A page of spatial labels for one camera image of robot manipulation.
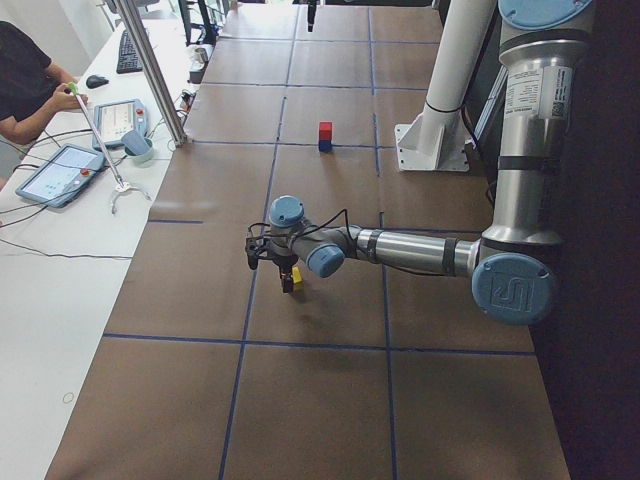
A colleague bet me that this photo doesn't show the black keyboard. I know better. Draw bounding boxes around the black keyboard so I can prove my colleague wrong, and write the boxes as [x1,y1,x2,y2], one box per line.
[116,31,143,74]

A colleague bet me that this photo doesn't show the teach pendant tablet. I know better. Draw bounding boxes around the teach pendant tablet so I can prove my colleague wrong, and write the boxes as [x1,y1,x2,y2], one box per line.
[93,99,148,149]
[15,144,105,208]

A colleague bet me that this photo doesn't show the blue wooden cube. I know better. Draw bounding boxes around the blue wooden cube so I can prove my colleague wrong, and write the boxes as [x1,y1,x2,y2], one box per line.
[318,140,332,153]

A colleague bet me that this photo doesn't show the red wooden cube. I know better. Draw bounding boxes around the red wooden cube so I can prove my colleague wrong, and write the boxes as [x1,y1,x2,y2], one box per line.
[318,121,333,142]

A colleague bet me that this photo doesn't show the near teach pendant tablet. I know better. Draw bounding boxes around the near teach pendant tablet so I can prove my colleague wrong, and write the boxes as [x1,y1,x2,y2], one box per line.
[15,144,105,208]

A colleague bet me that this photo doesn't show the yellow wooden cube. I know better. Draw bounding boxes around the yellow wooden cube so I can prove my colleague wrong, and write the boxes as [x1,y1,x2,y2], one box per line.
[292,266,303,292]

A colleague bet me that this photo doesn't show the black computer mouse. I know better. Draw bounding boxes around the black computer mouse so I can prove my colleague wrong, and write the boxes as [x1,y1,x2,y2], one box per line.
[85,75,109,89]

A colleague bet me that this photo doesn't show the reacher grabber stick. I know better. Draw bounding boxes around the reacher grabber stick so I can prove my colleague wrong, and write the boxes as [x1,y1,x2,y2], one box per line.
[66,82,152,215]

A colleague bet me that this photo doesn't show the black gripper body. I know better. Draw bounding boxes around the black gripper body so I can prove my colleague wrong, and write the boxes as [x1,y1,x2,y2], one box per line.
[272,255,299,270]

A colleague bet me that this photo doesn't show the far teach pendant tablet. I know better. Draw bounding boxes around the far teach pendant tablet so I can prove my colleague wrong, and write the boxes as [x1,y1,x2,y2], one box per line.
[93,99,148,149]

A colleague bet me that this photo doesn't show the silver metal cup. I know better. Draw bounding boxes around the silver metal cup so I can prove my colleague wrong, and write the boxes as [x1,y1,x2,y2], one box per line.
[193,46,209,64]

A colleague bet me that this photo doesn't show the aluminium frame post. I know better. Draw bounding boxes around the aluminium frame post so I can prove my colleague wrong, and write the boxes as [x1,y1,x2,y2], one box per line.
[114,0,187,147]

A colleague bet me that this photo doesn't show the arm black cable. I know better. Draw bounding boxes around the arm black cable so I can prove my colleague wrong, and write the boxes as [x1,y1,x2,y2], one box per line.
[249,207,451,277]

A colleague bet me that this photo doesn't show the seated person black shirt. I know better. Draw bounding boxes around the seated person black shirt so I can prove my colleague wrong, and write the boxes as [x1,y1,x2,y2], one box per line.
[1,21,88,145]

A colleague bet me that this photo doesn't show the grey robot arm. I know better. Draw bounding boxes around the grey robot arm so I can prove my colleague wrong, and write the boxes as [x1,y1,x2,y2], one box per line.
[245,1,596,325]

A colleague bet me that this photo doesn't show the white camera mast base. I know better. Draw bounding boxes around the white camera mast base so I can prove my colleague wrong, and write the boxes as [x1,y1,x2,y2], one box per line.
[395,0,497,172]

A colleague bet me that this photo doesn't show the white side desk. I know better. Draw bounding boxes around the white side desk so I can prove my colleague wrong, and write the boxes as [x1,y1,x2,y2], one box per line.
[0,0,241,480]

